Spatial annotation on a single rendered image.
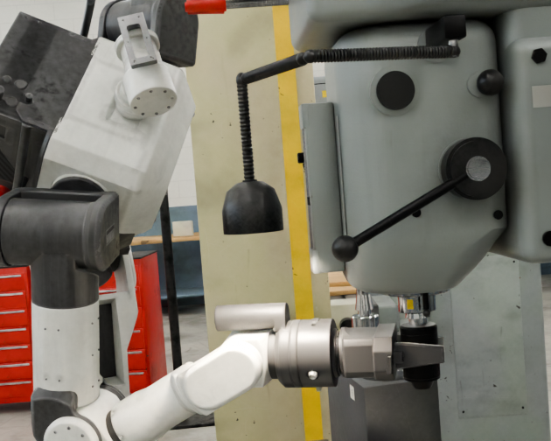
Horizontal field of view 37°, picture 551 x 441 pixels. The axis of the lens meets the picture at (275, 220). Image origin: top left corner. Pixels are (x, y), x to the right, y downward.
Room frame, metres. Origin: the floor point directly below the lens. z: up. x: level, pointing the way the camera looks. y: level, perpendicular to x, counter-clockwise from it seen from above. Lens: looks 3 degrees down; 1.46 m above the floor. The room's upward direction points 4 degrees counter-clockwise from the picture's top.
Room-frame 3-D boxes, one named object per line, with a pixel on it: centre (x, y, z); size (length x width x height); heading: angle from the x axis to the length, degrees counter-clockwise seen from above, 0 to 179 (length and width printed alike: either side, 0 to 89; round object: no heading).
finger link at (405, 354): (1.02, -0.16, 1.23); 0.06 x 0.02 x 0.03; 78
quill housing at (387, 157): (1.05, -0.18, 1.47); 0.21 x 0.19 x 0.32; 3
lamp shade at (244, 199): (0.99, 0.03, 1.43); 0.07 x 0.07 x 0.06
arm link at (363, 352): (1.07, -0.08, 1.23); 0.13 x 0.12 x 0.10; 168
